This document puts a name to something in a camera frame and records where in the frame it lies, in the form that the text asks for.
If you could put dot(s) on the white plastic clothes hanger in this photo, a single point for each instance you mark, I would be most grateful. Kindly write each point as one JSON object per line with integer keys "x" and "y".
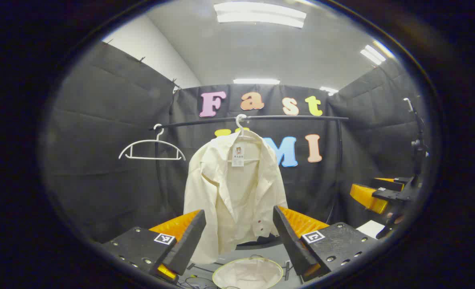
{"x": 153, "y": 159}
{"x": 240, "y": 125}

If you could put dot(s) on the cream white shirt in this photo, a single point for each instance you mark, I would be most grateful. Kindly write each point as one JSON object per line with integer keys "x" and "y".
{"x": 221, "y": 200}

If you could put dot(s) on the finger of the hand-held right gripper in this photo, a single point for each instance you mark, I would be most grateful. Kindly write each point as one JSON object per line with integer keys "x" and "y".
{"x": 388, "y": 184}
{"x": 390, "y": 195}

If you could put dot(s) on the black backdrop cloth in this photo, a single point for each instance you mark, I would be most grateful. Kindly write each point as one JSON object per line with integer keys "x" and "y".
{"x": 100, "y": 120}

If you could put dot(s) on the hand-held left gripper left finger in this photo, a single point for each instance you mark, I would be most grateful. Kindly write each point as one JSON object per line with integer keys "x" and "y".
{"x": 189, "y": 241}

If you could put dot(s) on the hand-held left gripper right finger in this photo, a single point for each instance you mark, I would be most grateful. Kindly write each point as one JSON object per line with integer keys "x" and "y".
{"x": 291, "y": 245}

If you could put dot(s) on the white round laundry hamper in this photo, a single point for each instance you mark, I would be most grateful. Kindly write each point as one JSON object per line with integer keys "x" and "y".
{"x": 247, "y": 275}

